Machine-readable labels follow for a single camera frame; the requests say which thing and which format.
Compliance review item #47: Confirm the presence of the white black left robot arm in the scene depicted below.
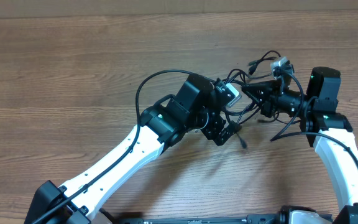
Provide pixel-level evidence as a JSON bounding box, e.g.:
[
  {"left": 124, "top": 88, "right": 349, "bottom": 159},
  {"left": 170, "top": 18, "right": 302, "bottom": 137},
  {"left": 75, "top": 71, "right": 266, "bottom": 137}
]
[{"left": 25, "top": 73, "right": 240, "bottom": 223}]

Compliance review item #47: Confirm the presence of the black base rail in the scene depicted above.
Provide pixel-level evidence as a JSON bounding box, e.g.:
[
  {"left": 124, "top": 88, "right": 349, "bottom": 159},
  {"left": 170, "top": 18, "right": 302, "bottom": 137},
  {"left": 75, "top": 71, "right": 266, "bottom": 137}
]
[{"left": 93, "top": 208, "right": 333, "bottom": 224}]

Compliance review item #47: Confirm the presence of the black USB cable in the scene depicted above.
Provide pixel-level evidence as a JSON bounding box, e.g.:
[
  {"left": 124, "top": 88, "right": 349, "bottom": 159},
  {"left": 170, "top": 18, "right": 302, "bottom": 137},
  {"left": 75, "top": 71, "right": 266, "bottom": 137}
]
[{"left": 221, "top": 49, "right": 282, "bottom": 149}]

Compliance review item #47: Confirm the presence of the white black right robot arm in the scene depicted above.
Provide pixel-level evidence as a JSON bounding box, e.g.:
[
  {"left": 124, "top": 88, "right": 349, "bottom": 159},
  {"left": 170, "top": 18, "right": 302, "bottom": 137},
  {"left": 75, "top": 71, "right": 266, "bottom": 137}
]
[{"left": 241, "top": 67, "right": 358, "bottom": 223}]

